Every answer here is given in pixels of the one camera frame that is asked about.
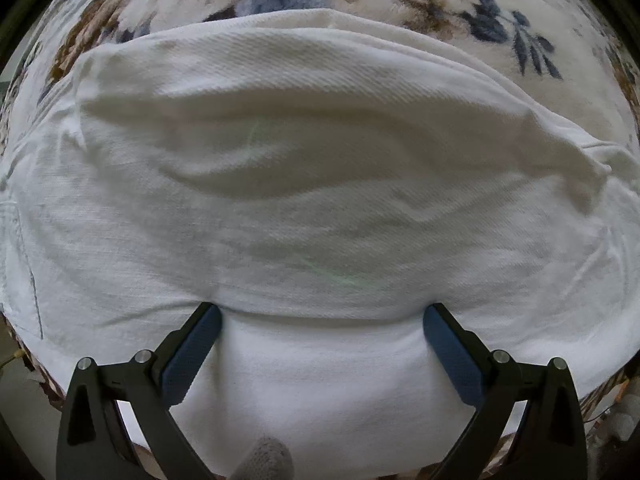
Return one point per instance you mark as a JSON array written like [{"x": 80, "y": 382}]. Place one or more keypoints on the white pants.
[{"x": 320, "y": 185}]

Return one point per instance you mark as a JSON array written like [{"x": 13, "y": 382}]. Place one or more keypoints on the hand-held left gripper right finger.
[{"x": 452, "y": 352}]

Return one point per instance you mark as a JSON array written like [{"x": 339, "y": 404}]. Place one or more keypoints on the grey knitted cloth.
[{"x": 264, "y": 460}]

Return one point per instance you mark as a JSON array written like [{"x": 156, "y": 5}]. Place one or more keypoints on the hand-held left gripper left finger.
[{"x": 192, "y": 351}]

